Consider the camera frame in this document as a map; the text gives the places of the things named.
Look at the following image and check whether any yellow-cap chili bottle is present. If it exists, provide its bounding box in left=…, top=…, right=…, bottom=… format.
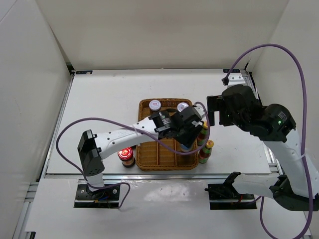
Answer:
left=196, top=121, right=209, bottom=146
left=198, top=140, right=214, bottom=164

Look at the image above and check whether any white-lid spice jar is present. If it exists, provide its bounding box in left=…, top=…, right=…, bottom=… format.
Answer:
left=149, top=100, right=161, bottom=113
left=177, top=102, right=189, bottom=112

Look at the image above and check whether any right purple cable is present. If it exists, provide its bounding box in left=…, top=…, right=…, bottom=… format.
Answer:
left=225, top=43, right=314, bottom=238

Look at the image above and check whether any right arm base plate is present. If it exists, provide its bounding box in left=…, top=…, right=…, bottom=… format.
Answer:
left=204, top=179, right=260, bottom=210

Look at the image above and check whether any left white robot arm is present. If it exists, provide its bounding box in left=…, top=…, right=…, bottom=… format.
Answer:
left=77, top=106, right=205, bottom=199

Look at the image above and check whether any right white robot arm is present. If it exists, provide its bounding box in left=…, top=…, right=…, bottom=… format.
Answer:
left=207, top=85, right=309, bottom=211

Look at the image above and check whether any silver-cap pepper shaker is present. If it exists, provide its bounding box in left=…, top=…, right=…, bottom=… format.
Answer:
left=180, top=144, right=192, bottom=153

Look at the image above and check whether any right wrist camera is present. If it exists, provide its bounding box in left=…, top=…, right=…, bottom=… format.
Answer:
left=222, top=73, right=246, bottom=87

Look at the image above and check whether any brown wicker divided basket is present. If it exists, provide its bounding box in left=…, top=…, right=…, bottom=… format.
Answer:
left=135, top=98, right=199, bottom=171

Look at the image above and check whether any lower red-lid sauce jar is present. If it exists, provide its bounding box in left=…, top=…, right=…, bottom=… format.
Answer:
left=117, top=147, right=135, bottom=168

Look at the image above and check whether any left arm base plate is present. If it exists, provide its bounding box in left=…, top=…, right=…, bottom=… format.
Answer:
left=74, top=173, right=121, bottom=209

